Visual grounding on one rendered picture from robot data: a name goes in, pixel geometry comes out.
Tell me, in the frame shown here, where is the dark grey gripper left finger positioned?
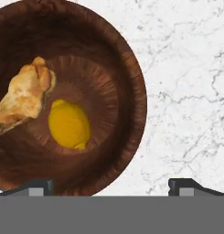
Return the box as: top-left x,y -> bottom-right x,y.
0,178 -> 54,197

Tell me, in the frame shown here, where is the yellow lemon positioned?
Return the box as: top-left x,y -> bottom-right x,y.
48,99 -> 93,151

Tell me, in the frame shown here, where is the brown wooden bowl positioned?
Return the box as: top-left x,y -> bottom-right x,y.
0,0 -> 148,197

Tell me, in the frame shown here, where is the golden chicken drumstick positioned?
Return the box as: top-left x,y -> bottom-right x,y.
0,56 -> 58,137

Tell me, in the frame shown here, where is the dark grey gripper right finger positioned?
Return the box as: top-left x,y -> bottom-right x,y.
167,177 -> 224,197

